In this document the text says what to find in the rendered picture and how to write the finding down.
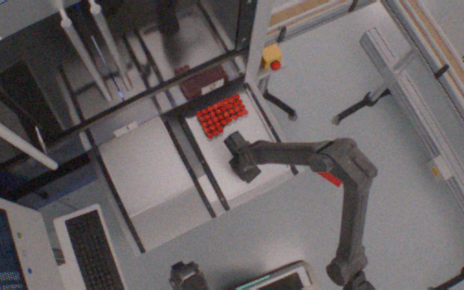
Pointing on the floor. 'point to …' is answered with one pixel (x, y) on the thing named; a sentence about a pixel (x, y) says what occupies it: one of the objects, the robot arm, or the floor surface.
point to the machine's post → (260, 19)
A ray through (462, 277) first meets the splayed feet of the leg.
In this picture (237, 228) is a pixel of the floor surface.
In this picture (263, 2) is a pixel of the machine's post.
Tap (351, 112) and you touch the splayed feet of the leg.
